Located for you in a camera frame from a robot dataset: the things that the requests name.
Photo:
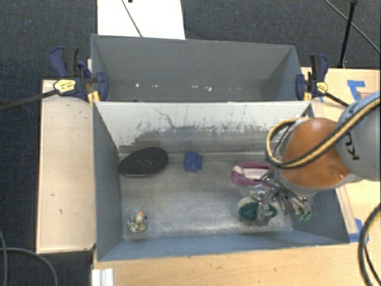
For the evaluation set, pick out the grey metal bin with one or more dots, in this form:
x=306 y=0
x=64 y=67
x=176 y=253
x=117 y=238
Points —
x=190 y=195

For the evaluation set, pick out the pale wood flat board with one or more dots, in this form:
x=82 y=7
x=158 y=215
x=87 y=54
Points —
x=65 y=171

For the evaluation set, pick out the speckled toy with orange top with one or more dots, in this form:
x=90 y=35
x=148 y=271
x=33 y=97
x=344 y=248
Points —
x=137 y=223

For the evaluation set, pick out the black round flat disc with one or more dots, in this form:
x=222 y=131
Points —
x=143 y=162

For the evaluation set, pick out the purple and white sunglasses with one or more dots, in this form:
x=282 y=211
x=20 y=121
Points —
x=242 y=177

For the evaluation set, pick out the blue folded cloth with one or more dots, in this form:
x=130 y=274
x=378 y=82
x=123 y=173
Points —
x=192 y=161

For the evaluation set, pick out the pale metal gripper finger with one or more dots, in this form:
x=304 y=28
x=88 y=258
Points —
x=261 y=211
x=270 y=210

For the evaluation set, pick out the green and white round sponge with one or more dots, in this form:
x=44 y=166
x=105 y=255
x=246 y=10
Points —
x=247 y=211

